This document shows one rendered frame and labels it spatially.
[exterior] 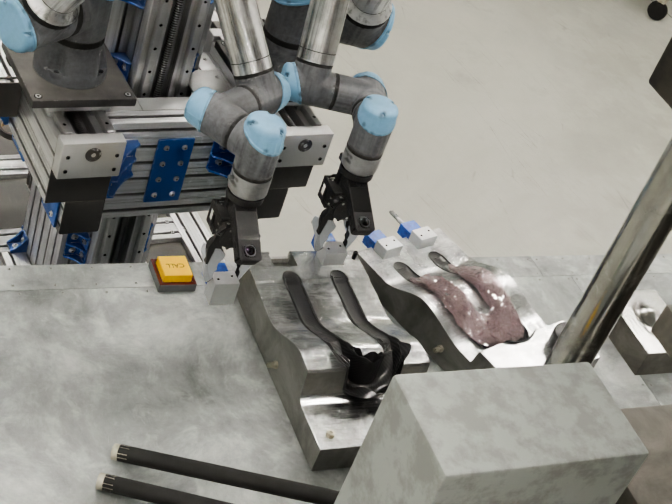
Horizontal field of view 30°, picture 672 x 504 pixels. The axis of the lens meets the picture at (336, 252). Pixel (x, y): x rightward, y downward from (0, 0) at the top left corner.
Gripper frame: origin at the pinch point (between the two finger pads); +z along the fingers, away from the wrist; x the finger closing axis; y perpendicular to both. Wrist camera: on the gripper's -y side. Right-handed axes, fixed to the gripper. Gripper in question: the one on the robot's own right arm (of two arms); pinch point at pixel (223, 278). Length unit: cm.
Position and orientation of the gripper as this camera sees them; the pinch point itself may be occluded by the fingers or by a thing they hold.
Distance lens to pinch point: 238.9
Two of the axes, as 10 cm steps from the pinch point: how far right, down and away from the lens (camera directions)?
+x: -8.9, 0.1, -4.5
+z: -2.9, 7.5, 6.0
